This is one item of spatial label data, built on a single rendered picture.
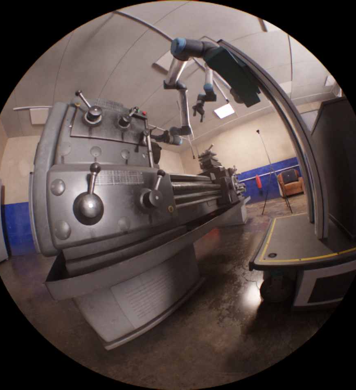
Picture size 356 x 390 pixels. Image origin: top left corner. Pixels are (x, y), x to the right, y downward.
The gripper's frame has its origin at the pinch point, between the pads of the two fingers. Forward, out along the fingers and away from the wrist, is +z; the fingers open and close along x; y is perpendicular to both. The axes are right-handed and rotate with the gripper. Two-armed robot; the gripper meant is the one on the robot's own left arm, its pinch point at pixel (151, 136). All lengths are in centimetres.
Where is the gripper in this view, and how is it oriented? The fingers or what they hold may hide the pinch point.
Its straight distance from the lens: 115.9
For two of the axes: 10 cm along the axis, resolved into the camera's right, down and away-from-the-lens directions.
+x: -6.2, -1.5, 7.7
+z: -7.8, 1.0, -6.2
